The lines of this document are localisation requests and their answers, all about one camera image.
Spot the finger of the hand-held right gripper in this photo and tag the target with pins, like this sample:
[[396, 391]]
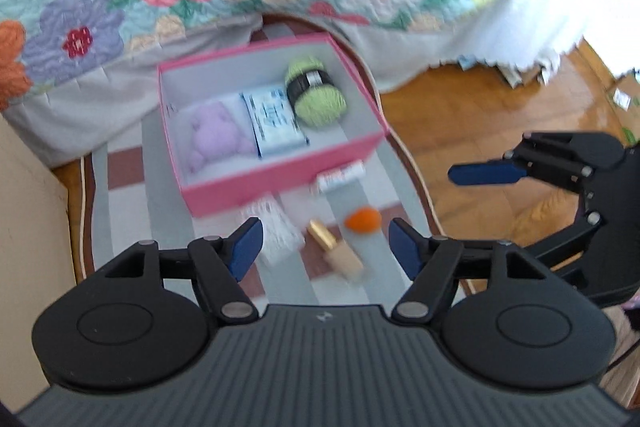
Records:
[[485, 173], [590, 209]]

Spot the checked oval rug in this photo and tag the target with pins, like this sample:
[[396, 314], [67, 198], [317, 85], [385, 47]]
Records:
[[145, 202]]

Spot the green yarn ball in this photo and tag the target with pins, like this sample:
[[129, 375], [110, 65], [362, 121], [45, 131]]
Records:
[[320, 104]]

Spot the purple plush toy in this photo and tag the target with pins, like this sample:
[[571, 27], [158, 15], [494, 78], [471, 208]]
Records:
[[215, 137]]

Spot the grey bed skirt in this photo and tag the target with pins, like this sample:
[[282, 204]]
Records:
[[100, 107]]

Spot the small white tissue pack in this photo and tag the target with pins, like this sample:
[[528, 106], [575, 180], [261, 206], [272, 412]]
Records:
[[340, 177]]

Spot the pink cardboard box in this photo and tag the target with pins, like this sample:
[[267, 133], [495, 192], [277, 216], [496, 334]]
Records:
[[240, 192]]

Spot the gold cap foundation bottle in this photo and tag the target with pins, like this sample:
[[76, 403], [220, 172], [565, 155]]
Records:
[[340, 259]]

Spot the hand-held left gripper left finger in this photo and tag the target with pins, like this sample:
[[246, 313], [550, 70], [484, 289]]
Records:
[[247, 249]]

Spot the orange makeup sponge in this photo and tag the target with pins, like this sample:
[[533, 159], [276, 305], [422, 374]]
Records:
[[362, 220]]

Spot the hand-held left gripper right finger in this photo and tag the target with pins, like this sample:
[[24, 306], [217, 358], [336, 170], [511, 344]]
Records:
[[405, 249]]

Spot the clear floss pick container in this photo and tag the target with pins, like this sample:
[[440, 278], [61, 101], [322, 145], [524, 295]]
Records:
[[280, 232]]

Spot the blue wet wipes pack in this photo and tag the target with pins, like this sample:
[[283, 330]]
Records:
[[272, 122]]

